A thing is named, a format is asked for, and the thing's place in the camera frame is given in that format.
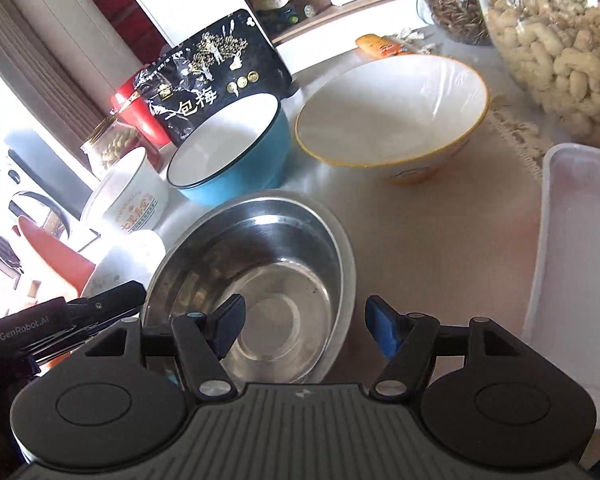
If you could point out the orange plastic chair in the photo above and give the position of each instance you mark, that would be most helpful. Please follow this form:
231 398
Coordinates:
67 264

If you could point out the white bowl yellow rim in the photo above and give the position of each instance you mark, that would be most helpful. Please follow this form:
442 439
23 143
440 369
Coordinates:
399 119

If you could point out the white tv cabinet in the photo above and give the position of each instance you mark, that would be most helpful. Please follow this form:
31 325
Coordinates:
333 29

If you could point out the white paper noodle bowl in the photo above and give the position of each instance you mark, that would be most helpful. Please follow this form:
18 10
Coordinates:
131 197

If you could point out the glass jar of peanuts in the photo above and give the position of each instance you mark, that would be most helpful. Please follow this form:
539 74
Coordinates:
551 48

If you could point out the blue enamel bowl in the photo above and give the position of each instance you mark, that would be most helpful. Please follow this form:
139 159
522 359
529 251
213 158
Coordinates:
239 150

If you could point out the glass jar of seeds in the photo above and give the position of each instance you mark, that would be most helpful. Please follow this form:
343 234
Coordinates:
461 20

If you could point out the orange snack tube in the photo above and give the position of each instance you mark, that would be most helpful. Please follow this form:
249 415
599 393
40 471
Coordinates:
379 47

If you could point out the stainless steel bowl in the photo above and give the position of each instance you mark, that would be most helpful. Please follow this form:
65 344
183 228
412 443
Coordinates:
290 259

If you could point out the gold lid peanut jar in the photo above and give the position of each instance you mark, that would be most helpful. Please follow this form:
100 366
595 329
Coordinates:
111 140

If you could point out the red trash bin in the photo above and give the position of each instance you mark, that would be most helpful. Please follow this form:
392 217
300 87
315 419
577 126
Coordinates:
136 113

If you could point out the white plastic tray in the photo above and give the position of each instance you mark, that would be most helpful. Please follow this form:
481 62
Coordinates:
563 317

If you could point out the black plum snack bag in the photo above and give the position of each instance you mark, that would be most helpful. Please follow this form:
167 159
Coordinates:
219 65

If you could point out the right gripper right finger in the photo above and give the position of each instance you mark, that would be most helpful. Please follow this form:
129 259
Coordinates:
411 343

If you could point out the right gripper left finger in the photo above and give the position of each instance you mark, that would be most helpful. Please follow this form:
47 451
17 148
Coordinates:
197 342

